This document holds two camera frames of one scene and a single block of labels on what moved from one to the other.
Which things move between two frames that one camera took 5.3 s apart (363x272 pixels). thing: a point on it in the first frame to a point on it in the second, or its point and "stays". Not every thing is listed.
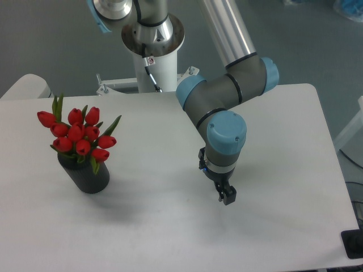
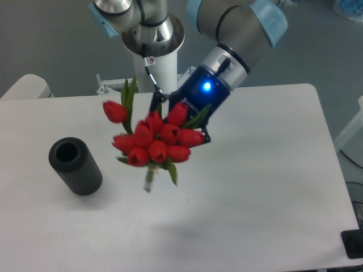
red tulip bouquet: [82, 137] to [156, 140]
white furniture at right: [352, 128] stays
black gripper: [220, 179] to [202, 89]
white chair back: [29, 86] stays
